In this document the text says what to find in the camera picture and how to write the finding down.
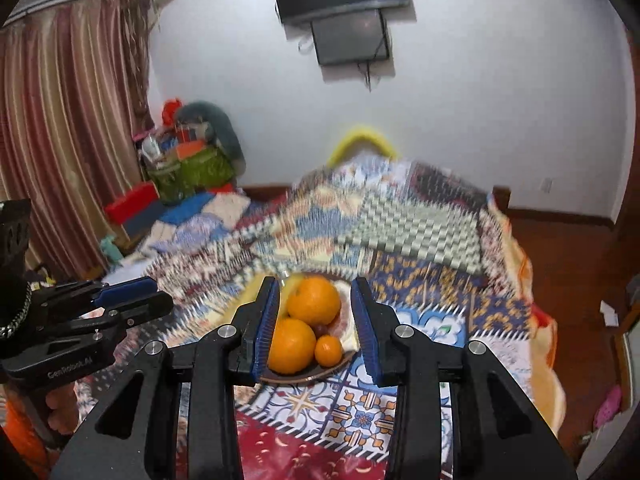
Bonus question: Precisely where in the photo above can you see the small black monitor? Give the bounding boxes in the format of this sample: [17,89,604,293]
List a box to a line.
[311,10,392,67]

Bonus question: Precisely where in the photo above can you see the pink slippers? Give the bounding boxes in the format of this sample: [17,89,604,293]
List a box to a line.
[594,385,624,427]

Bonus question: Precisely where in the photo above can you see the small peeled pomelo segment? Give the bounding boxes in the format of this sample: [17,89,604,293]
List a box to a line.
[332,280,357,347]

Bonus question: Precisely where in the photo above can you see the red box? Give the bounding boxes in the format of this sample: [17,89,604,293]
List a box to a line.
[104,182,163,226]

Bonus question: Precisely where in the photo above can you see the white paper sheet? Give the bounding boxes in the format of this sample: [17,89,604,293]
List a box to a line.
[599,300,622,329]

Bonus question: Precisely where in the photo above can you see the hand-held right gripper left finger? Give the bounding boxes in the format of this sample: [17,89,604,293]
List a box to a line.
[50,276,281,480]

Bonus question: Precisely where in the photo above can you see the green bag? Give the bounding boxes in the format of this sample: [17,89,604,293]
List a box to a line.
[147,152,236,203]

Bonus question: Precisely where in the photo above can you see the dark purple plate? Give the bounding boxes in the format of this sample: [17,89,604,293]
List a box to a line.
[260,272,358,386]

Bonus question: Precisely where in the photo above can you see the small tangerine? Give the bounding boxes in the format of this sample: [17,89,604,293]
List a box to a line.
[314,335,344,367]

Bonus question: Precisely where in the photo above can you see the medium orange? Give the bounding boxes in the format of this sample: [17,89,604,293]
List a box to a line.
[267,318,317,375]

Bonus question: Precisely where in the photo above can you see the black hanging cable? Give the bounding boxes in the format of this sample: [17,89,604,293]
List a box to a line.
[356,59,375,92]

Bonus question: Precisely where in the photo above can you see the blue folded cloth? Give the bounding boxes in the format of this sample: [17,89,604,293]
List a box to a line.
[159,191,223,226]

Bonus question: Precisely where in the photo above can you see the large orange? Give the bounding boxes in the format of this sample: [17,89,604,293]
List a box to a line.
[286,276,342,327]

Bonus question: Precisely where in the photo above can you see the teal toy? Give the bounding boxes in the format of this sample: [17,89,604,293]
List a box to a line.
[99,236,125,265]

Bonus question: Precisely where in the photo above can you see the striped brown curtain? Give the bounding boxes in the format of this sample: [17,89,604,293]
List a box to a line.
[0,0,153,281]

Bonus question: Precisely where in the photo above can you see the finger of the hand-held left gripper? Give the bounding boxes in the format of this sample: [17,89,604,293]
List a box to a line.
[75,291,174,348]
[31,276,158,322]

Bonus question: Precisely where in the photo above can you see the patterned patchwork blanket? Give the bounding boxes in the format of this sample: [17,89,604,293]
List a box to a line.
[75,152,568,480]

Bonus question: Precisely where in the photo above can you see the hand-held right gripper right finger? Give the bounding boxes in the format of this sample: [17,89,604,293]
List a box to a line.
[350,276,578,480]

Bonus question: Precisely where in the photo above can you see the yellow foam arch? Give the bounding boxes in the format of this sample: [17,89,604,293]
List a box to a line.
[327,125,393,167]

